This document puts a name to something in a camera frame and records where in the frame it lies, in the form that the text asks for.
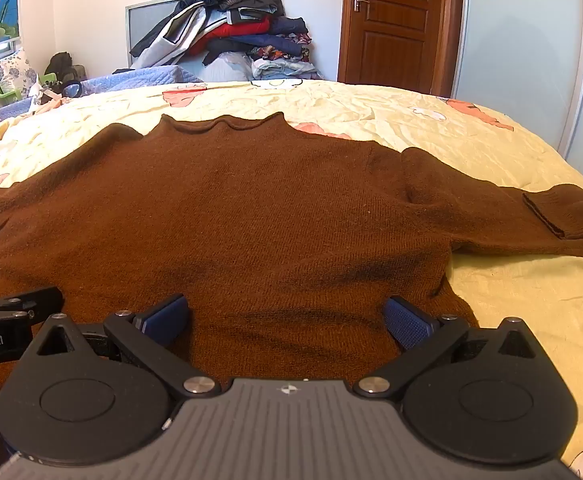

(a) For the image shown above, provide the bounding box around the floral pillow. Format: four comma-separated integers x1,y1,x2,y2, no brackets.
0,49,40,97

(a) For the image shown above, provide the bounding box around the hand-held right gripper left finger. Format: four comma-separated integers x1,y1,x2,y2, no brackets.
36,293,223,401

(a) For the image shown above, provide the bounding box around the yellow printed bedsheet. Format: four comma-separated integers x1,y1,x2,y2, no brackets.
0,79,583,480

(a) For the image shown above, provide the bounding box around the grey framed panel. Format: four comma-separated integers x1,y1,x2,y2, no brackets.
124,0,183,69

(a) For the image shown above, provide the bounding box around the dark backpack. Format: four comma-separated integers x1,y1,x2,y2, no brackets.
44,51,88,97

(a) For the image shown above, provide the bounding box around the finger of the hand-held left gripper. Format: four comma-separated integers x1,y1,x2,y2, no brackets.
0,272,65,327

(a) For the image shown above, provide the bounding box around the green plastic chair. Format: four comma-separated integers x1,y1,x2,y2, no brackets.
0,72,58,104

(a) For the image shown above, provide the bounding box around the blue quilted blanket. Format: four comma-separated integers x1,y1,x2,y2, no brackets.
0,64,205,122

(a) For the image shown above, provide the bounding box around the frosted glass wardrobe door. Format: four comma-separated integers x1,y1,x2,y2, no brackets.
450,0,583,183

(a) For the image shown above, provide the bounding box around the brown wooden door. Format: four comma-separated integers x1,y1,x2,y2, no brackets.
337,0,465,97

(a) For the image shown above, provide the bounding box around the brown knit sweater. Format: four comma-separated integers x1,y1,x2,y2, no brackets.
0,111,583,466

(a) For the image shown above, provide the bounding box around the pile of clothes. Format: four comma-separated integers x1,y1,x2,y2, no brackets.
130,0,325,81

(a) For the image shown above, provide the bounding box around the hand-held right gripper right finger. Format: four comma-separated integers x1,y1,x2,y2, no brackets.
353,295,540,401

